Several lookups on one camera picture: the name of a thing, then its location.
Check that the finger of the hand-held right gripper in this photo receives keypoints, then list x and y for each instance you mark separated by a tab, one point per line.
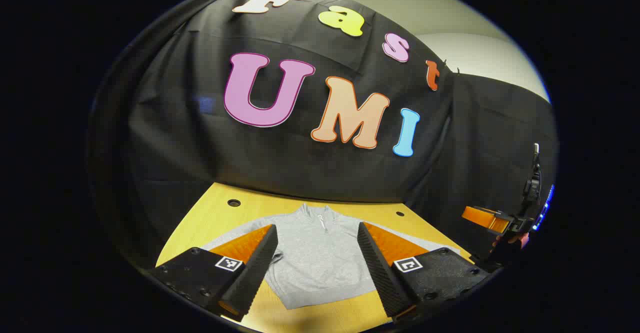
480	217

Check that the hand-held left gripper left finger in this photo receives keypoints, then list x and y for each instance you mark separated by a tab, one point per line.
255	268

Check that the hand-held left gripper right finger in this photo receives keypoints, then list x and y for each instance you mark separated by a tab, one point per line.
380	268

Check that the grey zip-neck sweater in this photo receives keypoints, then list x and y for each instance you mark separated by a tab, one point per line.
320	253

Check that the lit display screen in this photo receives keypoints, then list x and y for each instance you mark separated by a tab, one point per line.
544	210

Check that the black backdrop cloth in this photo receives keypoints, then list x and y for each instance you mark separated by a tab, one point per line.
280	163

